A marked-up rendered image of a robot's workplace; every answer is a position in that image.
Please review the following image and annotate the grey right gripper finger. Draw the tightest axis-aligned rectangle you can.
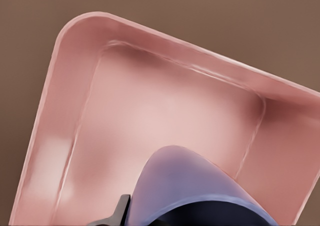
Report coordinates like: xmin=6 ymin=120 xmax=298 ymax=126
xmin=87 ymin=194 xmax=132 ymax=226

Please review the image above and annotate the purple blue cup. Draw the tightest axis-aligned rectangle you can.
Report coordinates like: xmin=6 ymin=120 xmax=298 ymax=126
xmin=123 ymin=145 xmax=279 ymax=226

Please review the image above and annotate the pink plastic tray box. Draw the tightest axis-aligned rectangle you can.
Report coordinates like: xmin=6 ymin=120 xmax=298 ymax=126
xmin=9 ymin=10 xmax=320 ymax=226

